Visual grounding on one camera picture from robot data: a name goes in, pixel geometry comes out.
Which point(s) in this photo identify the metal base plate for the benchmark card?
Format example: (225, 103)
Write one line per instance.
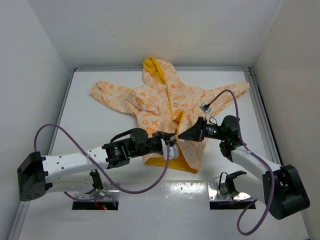
(217, 193)
(108, 194)

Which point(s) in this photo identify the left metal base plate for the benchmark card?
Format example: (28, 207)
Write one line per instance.
(108, 194)

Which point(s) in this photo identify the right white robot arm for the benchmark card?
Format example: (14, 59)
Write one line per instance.
(279, 187)

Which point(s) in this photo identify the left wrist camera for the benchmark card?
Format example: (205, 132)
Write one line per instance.
(171, 152)

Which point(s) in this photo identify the orange patterned hooded jacket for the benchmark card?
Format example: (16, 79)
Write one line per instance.
(164, 103)

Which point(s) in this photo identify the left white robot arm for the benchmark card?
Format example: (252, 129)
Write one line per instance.
(40, 174)

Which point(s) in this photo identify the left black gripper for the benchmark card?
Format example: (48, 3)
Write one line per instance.
(161, 136)

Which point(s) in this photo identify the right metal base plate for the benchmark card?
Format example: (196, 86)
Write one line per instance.
(217, 193)

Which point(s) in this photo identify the aluminium table frame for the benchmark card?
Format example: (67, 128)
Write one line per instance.
(176, 209)

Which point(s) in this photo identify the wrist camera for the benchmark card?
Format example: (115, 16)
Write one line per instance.
(205, 108)
(171, 152)

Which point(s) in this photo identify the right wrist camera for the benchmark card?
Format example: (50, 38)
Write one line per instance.
(205, 108)

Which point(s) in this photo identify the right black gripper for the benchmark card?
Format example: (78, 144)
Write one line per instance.
(196, 133)

